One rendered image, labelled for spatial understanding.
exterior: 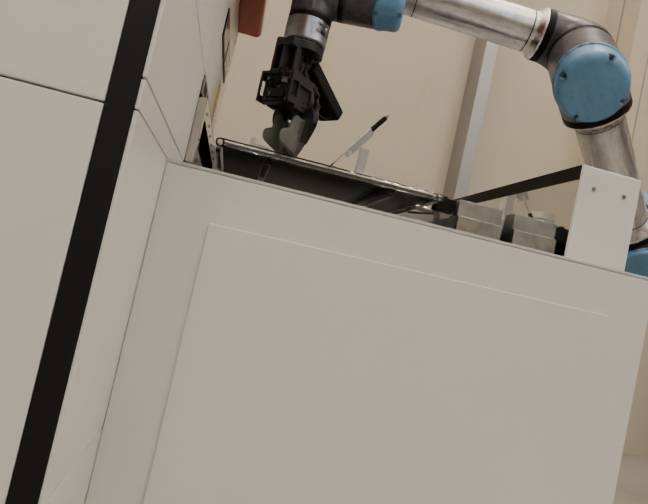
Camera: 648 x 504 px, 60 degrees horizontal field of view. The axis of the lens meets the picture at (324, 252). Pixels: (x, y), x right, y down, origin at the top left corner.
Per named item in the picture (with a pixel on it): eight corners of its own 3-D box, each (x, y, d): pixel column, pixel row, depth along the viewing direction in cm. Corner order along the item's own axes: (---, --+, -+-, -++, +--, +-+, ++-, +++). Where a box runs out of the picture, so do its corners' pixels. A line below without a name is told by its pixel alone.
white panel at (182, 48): (105, 101, 42) (225, -388, 44) (185, 206, 122) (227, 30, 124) (146, 112, 43) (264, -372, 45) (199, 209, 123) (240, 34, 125)
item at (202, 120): (181, 159, 78) (196, 94, 79) (197, 195, 122) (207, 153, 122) (193, 163, 79) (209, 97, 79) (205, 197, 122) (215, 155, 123)
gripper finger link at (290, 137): (264, 160, 94) (276, 107, 94) (285, 170, 99) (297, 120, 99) (279, 162, 92) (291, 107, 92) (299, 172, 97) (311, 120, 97)
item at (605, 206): (564, 263, 76) (584, 163, 77) (424, 262, 131) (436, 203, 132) (624, 277, 78) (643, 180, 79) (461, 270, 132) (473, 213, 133)
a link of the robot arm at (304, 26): (303, 36, 103) (340, 33, 98) (298, 60, 103) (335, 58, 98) (279, 15, 97) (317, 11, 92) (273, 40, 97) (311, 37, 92)
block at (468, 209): (456, 215, 93) (460, 198, 94) (449, 217, 97) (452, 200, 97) (500, 226, 95) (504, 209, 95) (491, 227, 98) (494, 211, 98)
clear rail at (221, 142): (214, 144, 84) (216, 135, 84) (214, 146, 85) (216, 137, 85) (444, 203, 90) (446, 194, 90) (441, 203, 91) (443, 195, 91)
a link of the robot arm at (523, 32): (616, 15, 108) (372, -61, 107) (629, 35, 99) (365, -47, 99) (584, 71, 115) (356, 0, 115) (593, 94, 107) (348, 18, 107)
